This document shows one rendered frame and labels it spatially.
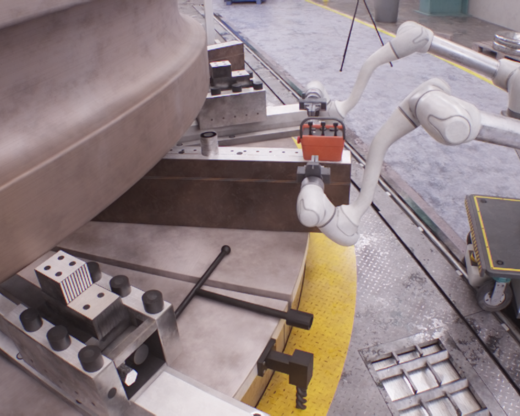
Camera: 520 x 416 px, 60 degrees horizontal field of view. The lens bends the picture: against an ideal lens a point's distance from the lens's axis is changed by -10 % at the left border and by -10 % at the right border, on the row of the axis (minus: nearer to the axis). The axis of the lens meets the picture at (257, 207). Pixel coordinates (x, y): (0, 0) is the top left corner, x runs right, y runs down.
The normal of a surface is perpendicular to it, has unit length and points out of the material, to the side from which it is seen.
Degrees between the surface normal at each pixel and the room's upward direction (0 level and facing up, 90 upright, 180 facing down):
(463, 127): 91
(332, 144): 97
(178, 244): 0
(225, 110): 90
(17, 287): 0
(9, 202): 90
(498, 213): 0
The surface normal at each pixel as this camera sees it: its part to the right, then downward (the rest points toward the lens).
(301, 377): -0.40, 0.50
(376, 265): -0.04, -0.85
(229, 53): 0.59, 0.40
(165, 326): 0.86, 0.24
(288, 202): -0.15, 0.53
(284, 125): 0.24, 0.51
